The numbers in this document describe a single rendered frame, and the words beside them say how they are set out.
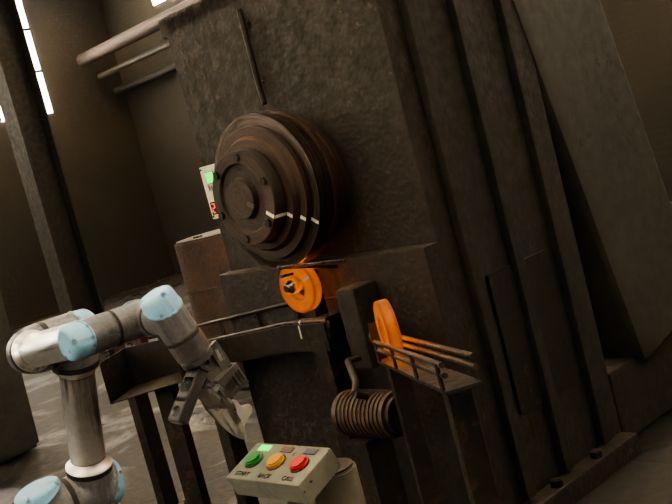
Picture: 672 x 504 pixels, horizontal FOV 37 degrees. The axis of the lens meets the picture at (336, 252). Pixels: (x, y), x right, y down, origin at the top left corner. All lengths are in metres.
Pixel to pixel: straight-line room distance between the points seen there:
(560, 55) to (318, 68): 0.83
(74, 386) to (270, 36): 1.22
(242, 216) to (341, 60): 0.53
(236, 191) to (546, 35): 1.10
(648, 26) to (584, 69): 5.65
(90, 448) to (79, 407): 0.12
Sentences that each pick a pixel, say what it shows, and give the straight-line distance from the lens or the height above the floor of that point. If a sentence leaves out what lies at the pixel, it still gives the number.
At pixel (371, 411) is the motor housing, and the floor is 0.50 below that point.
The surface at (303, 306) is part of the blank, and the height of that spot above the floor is 0.75.
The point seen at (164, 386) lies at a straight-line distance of 3.21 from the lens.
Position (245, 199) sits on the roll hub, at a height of 1.11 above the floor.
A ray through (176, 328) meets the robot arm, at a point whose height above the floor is 0.93.
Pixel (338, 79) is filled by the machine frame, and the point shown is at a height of 1.37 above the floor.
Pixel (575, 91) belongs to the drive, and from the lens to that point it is 3.35.
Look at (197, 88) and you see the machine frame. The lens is 3.39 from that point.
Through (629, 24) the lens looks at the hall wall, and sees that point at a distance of 9.14.
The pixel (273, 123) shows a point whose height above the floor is 1.30.
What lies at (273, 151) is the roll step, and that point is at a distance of 2.86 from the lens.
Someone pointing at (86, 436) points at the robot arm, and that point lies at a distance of 2.54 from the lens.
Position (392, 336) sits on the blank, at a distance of 2.51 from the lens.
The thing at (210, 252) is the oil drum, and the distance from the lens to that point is 5.81.
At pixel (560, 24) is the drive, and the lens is 3.36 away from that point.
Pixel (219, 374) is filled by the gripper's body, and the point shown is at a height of 0.80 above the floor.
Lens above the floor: 1.19
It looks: 6 degrees down
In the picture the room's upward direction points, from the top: 15 degrees counter-clockwise
